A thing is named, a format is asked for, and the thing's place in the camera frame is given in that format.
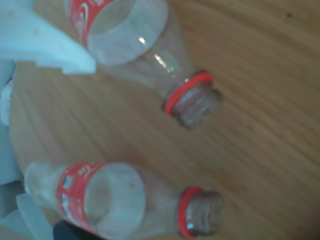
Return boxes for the clear bottle Reciclame red label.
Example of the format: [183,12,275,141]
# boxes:
[63,0,224,131]

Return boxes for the clear bottle barcode red label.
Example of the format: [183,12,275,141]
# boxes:
[24,161,225,238]

